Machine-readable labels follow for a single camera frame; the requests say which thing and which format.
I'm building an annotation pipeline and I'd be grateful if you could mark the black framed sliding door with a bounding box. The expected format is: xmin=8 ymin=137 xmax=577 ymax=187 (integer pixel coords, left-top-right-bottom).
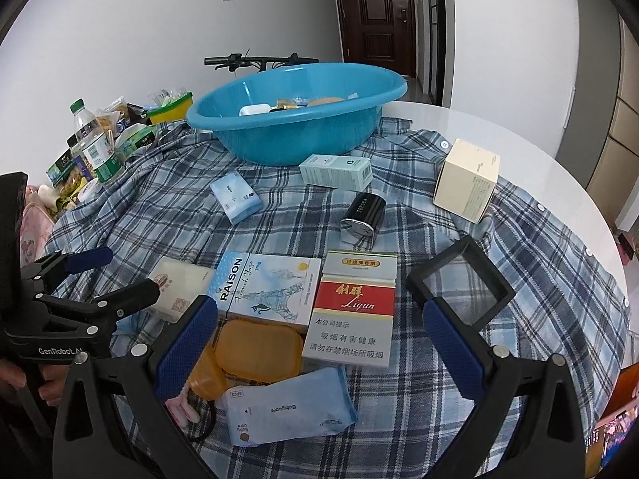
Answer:
xmin=428 ymin=0 xmax=453 ymax=107

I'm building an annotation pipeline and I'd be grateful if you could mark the light blue tower print carton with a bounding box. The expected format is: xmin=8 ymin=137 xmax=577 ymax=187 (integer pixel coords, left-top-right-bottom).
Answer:
xmin=212 ymin=251 xmax=323 ymax=333

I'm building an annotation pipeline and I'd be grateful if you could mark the cookie snack bag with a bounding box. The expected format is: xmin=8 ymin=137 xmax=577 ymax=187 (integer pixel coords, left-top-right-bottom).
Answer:
xmin=95 ymin=97 xmax=129 ymax=133

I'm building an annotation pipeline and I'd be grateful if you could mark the light blue tissue pack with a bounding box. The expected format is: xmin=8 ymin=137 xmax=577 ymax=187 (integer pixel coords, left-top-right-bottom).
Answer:
xmin=210 ymin=171 xmax=264 ymax=225

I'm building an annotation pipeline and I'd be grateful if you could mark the person's left hand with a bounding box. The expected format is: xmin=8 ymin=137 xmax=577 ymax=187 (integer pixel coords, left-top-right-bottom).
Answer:
xmin=0 ymin=358 xmax=65 ymax=400

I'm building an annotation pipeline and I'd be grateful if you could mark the beige box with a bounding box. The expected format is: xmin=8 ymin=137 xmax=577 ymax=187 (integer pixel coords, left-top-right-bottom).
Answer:
xmin=147 ymin=258 xmax=216 ymax=324

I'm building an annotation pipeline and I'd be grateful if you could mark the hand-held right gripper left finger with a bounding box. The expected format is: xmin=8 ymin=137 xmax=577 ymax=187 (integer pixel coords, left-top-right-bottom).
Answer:
xmin=52 ymin=295 xmax=219 ymax=479

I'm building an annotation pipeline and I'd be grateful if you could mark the orange printed box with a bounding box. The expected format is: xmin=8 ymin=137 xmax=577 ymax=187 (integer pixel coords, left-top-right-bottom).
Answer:
xmin=583 ymin=363 xmax=639 ymax=479

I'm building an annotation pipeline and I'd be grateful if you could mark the green snack packet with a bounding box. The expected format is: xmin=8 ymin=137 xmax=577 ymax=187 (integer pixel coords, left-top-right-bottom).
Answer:
xmin=117 ymin=124 xmax=159 ymax=156

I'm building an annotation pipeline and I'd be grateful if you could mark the gold refrigerator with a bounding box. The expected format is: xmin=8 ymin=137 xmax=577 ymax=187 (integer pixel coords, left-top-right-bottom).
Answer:
xmin=573 ymin=0 xmax=639 ymax=233

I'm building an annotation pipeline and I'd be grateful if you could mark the large cream box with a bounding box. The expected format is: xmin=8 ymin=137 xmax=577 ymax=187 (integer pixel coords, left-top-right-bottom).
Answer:
xmin=433 ymin=139 xmax=500 ymax=225

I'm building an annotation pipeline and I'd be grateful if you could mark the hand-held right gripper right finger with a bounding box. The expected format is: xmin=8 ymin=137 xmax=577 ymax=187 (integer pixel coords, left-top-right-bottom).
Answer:
xmin=422 ymin=297 xmax=587 ymax=479

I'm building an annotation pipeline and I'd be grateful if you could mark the black square frame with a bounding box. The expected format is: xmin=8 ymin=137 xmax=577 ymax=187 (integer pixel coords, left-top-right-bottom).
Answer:
xmin=405 ymin=236 xmax=517 ymax=331

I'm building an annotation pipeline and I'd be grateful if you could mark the dark green box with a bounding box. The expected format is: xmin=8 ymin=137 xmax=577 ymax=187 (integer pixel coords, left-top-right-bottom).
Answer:
xmin=47 ymin=156 xmax=77 ymax=186

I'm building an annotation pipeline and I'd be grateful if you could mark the yellow container with green lid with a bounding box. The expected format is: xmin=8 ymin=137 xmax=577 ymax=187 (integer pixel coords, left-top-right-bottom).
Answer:
xmin=147 ymin=92 xmax=194 ymax=125

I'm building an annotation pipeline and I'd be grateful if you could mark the black cosmetic bottle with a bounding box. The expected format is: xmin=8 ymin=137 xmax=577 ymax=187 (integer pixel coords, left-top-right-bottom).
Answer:
xmin=340 ymin=192 xmax=388 ymax=250

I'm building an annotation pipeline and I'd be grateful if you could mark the white round desktop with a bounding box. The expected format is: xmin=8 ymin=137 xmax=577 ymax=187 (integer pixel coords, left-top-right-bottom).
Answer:
xmin=379 ymin=100 xmax=632 ymax=305

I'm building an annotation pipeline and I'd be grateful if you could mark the blue wet wipes pack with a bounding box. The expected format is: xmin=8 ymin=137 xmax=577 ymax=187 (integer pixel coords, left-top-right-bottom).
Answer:
xmin=227 ymin=366 xmax=359 ymax=448

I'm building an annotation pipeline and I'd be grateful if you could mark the black bicycle handlebar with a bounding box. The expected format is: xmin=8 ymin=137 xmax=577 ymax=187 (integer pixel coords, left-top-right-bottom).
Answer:
xmin=204 ymin=52 xmax=320 ymax=71

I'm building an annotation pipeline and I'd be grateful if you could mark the blue plastic basin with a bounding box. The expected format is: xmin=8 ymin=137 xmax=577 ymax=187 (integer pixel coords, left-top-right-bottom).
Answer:
xmin=186 ymin=62 xmax=409 ymax=166

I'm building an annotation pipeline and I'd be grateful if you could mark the red and white cigarette carton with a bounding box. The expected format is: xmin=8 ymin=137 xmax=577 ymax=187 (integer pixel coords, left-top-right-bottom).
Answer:
xmin=301 ymin=249 xmax=399 ymax=367

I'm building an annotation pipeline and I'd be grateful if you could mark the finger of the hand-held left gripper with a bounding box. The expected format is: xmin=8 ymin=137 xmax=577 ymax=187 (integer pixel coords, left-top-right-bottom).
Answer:
xmin=37 ymin=278 xmax=161 ymax=340
xmin=22 ymin=247 xmax=115 ymax=293

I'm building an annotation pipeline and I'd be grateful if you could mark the mint green box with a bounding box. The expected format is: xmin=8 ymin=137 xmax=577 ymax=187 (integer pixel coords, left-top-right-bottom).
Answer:
xmin=299 ymin=154 xmax=373 ymax=191

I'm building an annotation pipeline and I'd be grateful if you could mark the dark brown door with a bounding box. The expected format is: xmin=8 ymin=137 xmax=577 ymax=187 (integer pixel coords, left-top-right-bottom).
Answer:
xmin=331 ymin=0 xmax=418 ymax=79

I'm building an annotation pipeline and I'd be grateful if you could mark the blue plaid shirt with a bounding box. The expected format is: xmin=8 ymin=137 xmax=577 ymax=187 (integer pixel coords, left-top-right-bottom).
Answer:
xmin=42 ymin=115 xmax=631 ymax=479

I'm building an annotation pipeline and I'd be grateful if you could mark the orange plastic soap box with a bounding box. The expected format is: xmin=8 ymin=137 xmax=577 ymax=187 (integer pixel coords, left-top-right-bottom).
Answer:
xmin=191 ymin=319 xmax=305 ymax=401

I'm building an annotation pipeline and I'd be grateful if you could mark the green cap water bottle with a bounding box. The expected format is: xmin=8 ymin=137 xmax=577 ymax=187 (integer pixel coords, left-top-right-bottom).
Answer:
xmin=69 ymin=98 xmax=121 ymax=183

